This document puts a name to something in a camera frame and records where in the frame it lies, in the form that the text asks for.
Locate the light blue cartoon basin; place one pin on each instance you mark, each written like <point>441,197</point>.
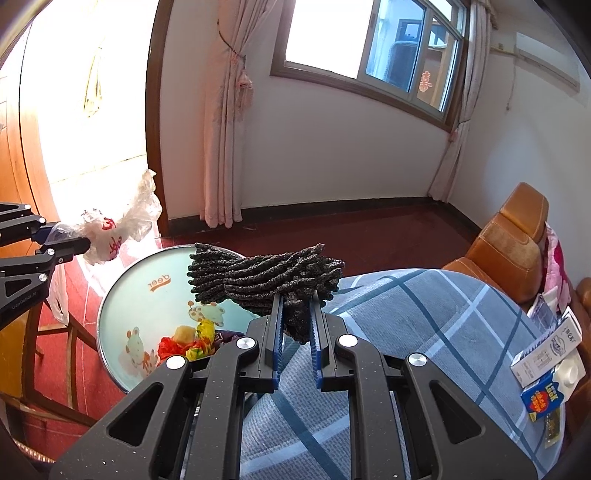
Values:
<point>138,304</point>

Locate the white plastic bag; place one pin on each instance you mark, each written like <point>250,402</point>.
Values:
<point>57,300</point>

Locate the orange leather armchair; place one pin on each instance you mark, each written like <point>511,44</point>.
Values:
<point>503,249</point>

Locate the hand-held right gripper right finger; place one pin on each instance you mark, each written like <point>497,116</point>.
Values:
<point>317,355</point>

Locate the wooden door frame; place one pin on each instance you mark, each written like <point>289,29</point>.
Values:
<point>157,138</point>

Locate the red paper window decoration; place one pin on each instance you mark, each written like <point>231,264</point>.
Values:
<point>425,82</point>

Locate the pink floral white pillow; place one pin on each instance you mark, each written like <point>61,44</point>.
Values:
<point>556,267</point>

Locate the red plastic bag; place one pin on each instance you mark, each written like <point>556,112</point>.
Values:
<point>171,350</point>

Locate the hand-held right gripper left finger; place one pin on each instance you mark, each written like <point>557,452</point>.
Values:
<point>277,350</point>

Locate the blue plaid tablecloth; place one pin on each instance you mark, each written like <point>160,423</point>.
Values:
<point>415,323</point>

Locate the purple foil wrapper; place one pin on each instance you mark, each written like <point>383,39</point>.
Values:
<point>228,337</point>

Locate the clear seaweed snack packet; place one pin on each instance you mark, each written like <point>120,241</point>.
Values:
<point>552,427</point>

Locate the yellow wrapper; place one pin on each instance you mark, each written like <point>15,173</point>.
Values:
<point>203,339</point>

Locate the blue and white carton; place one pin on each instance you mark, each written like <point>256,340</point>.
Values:
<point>545,397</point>

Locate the clear plastic bag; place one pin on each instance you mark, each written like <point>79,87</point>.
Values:
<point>120,221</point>

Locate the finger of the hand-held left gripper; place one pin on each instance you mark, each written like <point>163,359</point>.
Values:
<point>69,247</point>
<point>46,234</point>

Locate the white air conditioner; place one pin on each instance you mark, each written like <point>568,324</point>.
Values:
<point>547,57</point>

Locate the pink curtain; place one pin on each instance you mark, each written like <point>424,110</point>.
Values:
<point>228,115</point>
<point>461,115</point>

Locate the sliding glass window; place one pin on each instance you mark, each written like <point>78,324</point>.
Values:
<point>397,41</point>

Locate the black ribbed sheet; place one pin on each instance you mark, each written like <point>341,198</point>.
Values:
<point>258,277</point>

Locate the white milk carton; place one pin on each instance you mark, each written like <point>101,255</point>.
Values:
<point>549,350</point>

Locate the wooden chair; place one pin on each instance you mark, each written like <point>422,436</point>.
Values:
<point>51,383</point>

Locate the wooden door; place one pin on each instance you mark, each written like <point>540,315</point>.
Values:
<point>14,152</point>

